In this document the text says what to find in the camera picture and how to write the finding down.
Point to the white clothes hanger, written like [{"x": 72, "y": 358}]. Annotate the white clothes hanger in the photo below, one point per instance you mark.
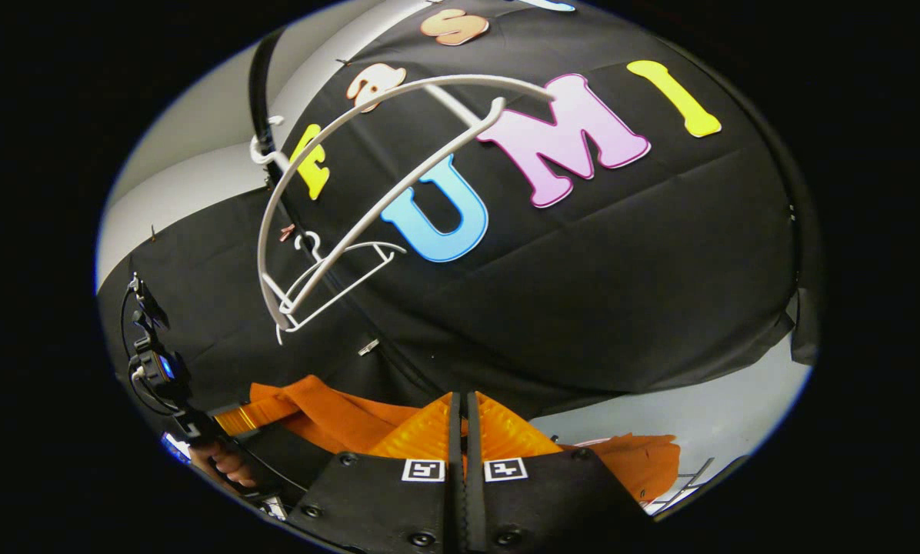
[
  {"x": 364, "y": 245},
  {"x": 460, "y": 78}
]

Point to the white clip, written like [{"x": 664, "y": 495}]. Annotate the white clip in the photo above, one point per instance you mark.
[{"x": 368, "y": 348}]

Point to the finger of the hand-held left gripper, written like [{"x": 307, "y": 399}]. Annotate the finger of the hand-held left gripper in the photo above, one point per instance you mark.
[{"x": 291, "y": 454}]

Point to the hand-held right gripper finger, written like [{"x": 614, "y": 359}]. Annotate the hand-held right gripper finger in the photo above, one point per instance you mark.
[
  {"x": 474, "y": 477},
  {"x": 454, "y": 462}
]

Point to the pink clip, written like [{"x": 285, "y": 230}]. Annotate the pink clip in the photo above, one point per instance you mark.
[{"x": 286, "y": 232}]

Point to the black backdrop cloth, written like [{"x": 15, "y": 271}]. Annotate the black backdrop cloth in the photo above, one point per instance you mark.
[{"x": 621, "y": 269}]

